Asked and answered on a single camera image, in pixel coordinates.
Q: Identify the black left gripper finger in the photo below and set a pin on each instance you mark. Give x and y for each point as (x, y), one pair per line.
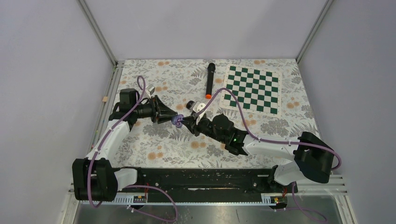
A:
(162, 119)
(162, 110)

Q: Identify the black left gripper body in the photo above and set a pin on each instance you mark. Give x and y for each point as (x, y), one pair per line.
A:
(155, 110)

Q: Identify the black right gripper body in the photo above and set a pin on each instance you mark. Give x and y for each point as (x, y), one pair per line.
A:
(201, 128)

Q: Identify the silver computer mouse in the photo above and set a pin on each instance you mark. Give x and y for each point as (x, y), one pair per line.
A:
(176, 122)

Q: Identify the black earbud charging case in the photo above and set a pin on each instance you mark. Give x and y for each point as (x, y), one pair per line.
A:
(190, 104)

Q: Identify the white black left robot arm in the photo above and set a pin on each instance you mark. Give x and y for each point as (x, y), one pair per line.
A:
(94, 177)

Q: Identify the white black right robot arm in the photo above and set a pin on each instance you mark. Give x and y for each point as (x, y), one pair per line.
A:
(309, 157)

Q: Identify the floral tablecloth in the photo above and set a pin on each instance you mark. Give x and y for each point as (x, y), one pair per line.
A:
(178, 81)

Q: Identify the black microphone orange end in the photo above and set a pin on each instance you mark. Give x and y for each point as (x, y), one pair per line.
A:
(209, 84)

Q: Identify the green white chessboard mat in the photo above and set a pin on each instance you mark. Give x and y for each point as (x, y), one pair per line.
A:
(258, 91)

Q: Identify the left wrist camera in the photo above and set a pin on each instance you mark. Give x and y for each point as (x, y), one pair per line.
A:
(150, 90)

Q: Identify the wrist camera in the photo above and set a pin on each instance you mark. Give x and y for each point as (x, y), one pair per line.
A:
(198, 109)
(150, 90)

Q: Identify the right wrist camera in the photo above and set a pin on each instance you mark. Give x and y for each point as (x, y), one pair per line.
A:
(198, 109)

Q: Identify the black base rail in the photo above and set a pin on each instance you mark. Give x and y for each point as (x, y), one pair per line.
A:
(159, 185)

